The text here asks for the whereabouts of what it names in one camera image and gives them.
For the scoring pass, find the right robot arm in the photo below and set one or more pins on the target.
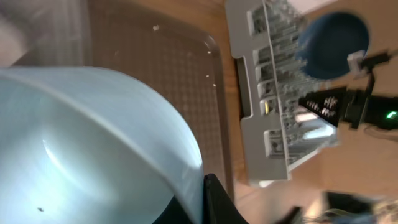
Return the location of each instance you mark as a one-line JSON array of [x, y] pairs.
[[356, 106]]

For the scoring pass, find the large dark blue bowl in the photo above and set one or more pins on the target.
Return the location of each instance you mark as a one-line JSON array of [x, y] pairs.
[[327, 42]]

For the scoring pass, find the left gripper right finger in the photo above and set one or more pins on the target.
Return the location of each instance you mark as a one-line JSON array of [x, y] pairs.
[[218, 208]]

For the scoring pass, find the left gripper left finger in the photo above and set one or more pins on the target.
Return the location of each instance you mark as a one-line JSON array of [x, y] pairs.
[[173, 214]]

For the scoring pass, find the small light blue rice bowl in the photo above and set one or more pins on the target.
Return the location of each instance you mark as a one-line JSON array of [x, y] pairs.
[[92, 145]]

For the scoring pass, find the light blue cup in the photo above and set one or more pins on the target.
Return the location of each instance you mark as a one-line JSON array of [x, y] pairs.
[[322, 132]]

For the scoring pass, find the pink cup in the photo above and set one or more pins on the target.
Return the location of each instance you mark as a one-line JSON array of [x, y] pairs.
[[304, 117]]

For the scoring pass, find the brown serving tray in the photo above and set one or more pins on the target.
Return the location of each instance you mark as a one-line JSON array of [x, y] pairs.
[[180, 61]]

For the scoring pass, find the pale yellow plastic spoon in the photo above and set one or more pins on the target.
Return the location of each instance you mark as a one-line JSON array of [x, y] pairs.
[[266, 107]]

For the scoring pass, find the grey dishwasher rack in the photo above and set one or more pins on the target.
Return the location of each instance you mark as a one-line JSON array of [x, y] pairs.
[[264, 40]]

